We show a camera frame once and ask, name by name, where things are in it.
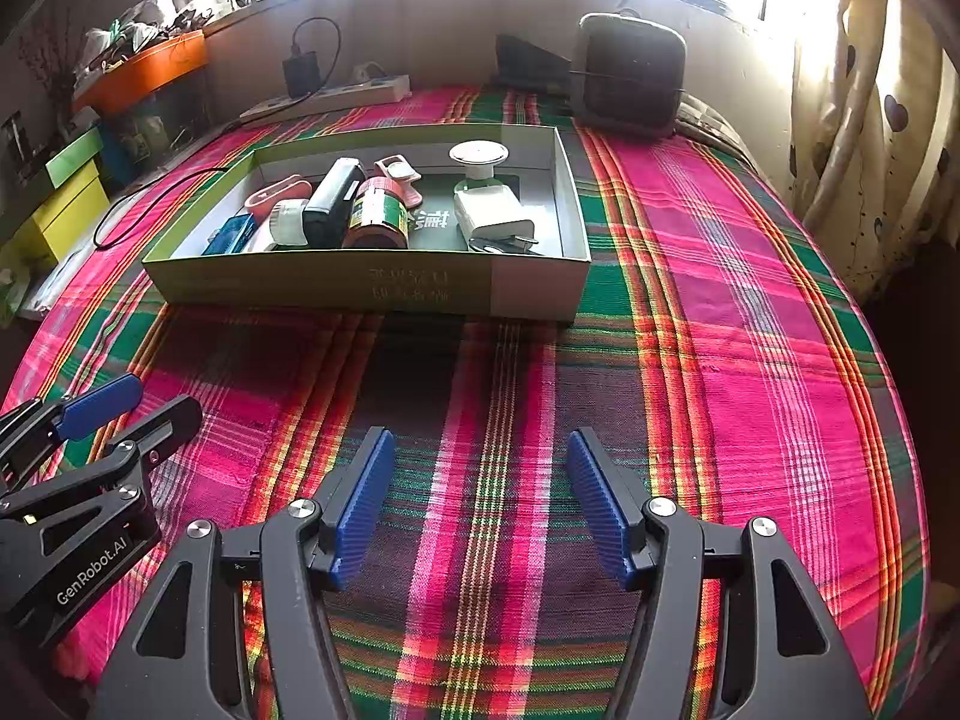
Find green cardboard box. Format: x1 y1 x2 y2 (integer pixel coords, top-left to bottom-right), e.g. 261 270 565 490
142 122 592 323

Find black charger cable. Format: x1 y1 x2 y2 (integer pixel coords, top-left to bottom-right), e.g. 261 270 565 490
291 17 342 102

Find white charger plug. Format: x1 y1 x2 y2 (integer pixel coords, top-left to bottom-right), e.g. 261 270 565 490
452 187 537 239

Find white green suction cup holder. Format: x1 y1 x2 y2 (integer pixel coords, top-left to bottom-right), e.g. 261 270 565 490
448 140 507 196

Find dark grey bag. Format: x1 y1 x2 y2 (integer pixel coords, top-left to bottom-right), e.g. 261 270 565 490
570 13 687 137

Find dried twigs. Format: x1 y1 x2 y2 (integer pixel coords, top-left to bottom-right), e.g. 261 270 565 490
15 7 83 113

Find pink green plaid blanket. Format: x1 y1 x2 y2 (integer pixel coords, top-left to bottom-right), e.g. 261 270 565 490
15 82 931 720

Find white power strip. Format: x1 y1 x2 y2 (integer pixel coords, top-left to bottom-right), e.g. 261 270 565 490
240 75 412 121

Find silver metal tool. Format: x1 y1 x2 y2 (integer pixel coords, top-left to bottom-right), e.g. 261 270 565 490
469 234 539 254

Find black rectangular device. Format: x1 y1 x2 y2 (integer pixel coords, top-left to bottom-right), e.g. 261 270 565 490
301 157 366 248

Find pink plastic clip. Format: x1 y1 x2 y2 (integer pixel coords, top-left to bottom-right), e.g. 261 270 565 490
373 154 425 207

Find brown bottle red cap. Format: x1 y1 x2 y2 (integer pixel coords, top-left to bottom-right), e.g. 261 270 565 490
341 178 410 250

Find green lidded box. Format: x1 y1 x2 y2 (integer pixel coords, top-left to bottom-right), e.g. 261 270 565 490
45 126 106 188

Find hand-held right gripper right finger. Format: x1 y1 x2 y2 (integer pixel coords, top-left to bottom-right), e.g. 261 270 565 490
566 429 875 720

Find beige patterned pillow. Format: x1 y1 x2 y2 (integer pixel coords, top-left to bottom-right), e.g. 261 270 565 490
675 94 751 162

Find small jar ribbed lid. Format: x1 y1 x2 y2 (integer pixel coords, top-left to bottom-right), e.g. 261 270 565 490
266 199 310 248

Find pink and white case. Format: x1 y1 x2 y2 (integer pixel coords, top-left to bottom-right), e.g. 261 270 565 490
245 174 311 215

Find small blue transparent box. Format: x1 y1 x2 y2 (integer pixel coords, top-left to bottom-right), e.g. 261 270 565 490
201 212 256 256

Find orange plastic tray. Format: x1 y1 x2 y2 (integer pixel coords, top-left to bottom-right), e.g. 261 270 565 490
73 31 207 117

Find pile of plastic bags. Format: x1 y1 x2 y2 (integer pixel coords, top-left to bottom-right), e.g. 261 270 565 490
71 0 207 83

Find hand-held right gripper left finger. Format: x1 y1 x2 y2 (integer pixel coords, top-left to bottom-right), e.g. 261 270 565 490
94 426 397 720

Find yellow box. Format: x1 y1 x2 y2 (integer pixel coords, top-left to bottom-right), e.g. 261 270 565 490
30 161 112 263

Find black charger adapter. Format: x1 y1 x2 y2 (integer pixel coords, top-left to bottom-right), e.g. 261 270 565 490
283 51 320 98

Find beige patterned curtain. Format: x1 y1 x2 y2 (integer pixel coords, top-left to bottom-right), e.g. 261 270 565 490
787 0 953 301

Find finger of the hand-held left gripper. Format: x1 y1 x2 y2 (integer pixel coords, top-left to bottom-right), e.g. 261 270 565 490
0 394 205 565
0 373 145 496

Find white papers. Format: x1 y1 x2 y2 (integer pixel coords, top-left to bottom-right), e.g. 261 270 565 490
19 255 83 316

